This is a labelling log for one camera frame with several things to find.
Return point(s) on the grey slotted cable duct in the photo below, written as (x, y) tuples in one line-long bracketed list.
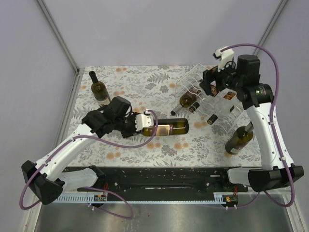
[(151, 196)]

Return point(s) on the floral patterned table mat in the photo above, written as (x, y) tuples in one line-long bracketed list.
[(152, 87)]

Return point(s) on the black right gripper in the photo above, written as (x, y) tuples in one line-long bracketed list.
[(208, 77)]

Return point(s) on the clear square liquor bottle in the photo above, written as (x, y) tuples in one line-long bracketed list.
[(203, 103)]

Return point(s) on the aluminium corner frame post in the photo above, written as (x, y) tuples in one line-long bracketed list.
[(54, 28)]

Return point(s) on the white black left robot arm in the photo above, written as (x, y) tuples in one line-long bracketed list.
[(46, 178)]

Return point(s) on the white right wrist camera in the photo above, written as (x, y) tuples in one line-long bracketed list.
[(224, 56)]

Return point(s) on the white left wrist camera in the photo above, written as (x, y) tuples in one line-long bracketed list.
[(143, 120)]

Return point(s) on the clear acrylic wine rack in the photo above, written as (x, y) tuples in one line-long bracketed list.
[(226, 125)]

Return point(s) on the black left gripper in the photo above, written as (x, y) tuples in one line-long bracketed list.
[(133, 130)]

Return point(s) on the right aluminium frame post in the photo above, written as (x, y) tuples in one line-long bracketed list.
[(265, 20)]

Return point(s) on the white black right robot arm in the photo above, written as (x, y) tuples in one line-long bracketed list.
[(278, 169)]

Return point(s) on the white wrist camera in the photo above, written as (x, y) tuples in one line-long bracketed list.
[(143, 120), (224, 56)]

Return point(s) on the green bottle silver neck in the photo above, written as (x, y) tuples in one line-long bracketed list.
[(186, 100)]

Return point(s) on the green bottle black neck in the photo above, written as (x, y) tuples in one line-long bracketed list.
[(99, 90)]

